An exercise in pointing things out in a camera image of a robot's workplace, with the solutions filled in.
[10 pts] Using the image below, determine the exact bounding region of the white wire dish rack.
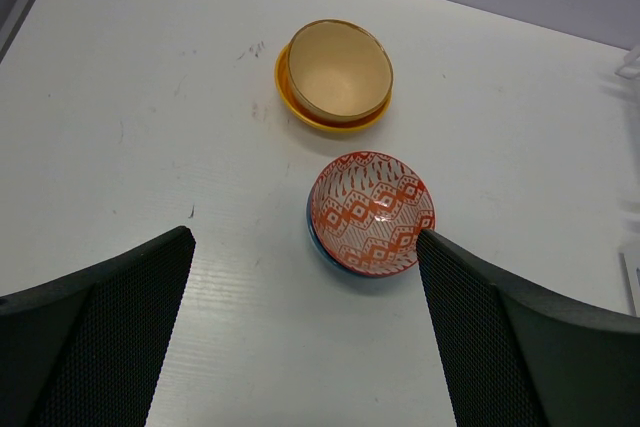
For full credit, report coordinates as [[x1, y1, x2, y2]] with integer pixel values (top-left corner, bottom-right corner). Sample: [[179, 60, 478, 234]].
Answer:
[[615, 44, 639, 317]]

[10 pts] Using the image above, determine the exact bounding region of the tan inner bowl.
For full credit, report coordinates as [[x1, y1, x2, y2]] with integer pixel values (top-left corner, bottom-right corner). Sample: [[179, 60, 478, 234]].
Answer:
[[286, 19, 394, 124]]

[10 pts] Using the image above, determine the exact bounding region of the solid blue bowl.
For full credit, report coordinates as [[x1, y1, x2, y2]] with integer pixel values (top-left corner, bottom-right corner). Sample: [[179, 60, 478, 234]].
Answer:
[[305, 195, 394, 280]]

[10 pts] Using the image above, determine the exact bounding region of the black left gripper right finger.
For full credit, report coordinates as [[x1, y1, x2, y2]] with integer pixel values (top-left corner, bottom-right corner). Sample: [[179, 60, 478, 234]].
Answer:
[[416, 230, 639, 426]]

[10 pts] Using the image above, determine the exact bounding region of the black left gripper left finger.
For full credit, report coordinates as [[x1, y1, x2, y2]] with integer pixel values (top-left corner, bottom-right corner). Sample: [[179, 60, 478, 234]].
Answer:
[[1, 226, 196, 426]]

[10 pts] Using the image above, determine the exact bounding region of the yellow bowl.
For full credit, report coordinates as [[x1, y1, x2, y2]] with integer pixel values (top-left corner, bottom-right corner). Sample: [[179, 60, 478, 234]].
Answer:
[[274, 44, 392, 134]]

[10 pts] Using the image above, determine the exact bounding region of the red patterned bowl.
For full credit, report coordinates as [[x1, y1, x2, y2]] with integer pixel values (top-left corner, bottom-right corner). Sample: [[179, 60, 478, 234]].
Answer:
[[308, 151, 436, 278]]

